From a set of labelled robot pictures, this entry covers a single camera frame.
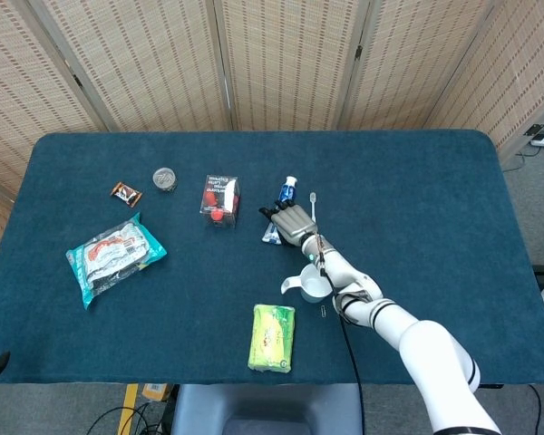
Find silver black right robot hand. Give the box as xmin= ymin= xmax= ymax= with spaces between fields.
xmin=258 ymin=198 xmax=318 ymax=249

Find blue white toothpaste tube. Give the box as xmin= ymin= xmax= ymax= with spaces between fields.
xmin=261 ymin=175 xmax=299 ymax=247

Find white plastic cup with handle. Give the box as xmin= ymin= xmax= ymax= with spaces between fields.
xmin=280 ymin=263 xmax=335 ymax=304

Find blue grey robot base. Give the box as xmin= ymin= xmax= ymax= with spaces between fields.
xmin=170 ymin=383 xmax=366 ymax=435

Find clear box with red bottles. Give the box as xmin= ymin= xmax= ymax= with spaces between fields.
xmin=199 ymin=174 xmax=241 ymax=230

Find dark blue tablecloth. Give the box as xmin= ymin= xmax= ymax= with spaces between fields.
xmin=0 ymin=129 xmax=544 ymax=386

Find green yellow tissue pack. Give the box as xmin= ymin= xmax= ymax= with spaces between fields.
xmin=247 ymin=303 xmax=296 ymax=374

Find teal silver snack package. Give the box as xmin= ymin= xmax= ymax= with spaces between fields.
xmin=65 ymin=211 xmax=168 ymax=311

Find yellow cardboard box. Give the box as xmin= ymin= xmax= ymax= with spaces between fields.
xmin=141 ymin=382 xmax=173 ymax=402

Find woven folding screen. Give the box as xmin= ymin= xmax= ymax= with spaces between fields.
xmin=0 ymin=0 xmax=544 ymax=291

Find brown candy wrapper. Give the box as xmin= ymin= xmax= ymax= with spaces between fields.
xmin=110 ymin=181 xmax=144 ymax=208

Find black floor cables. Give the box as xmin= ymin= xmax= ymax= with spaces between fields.
xmin=88 ymin=398 xmax=173 ymax=435

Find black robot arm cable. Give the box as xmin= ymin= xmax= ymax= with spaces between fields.
xmin=315 ymin=233 xmax=366 ymax=435

